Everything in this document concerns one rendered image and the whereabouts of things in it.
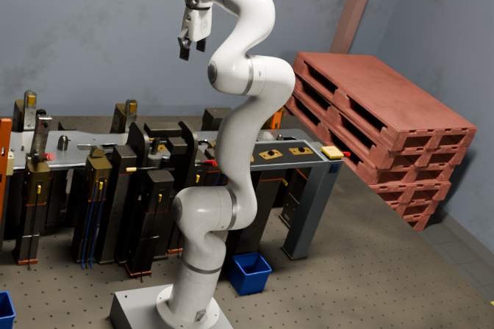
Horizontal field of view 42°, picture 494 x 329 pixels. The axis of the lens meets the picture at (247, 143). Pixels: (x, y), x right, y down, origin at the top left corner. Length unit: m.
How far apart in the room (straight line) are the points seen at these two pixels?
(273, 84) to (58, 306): 0.95
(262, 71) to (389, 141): 2.19
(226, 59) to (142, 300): 0.80
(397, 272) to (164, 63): 2.17
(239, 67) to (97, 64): 2.54
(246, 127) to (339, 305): 0.96
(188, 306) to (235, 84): 0.69
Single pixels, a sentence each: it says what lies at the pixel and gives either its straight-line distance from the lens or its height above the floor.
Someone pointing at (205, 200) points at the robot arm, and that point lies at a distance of 1.69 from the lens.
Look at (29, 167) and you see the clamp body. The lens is 1.98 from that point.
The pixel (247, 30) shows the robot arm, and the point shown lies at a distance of 1.56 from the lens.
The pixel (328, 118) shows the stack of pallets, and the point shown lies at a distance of 4.08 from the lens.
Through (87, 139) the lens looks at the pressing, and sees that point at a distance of 2.26.
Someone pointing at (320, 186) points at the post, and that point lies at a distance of 2.29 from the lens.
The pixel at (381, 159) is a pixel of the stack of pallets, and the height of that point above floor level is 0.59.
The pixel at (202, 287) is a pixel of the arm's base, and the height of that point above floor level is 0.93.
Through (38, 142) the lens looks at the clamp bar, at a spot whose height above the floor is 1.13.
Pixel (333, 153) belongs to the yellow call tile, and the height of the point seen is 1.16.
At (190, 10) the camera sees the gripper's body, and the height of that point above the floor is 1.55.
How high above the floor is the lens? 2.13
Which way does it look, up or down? 27 degrees down
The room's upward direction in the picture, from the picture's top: 17 degrees clockwise
